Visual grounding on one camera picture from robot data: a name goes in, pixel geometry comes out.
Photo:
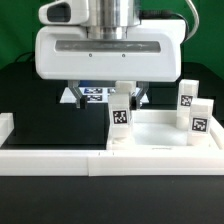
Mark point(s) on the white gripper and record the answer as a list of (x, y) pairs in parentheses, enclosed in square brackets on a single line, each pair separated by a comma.
[(106, 40)]

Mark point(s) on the white sheet with markers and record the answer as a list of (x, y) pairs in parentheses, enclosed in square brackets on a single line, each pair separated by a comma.
[(93, 94)]

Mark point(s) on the white square table top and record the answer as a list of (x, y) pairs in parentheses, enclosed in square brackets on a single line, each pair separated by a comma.
[(157, 129)]

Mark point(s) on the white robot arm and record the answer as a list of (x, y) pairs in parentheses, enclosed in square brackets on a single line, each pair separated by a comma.
[(107, 40)]

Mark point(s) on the white U-shaped fence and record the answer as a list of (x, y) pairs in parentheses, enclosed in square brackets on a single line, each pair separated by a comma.
[(62, 162)]

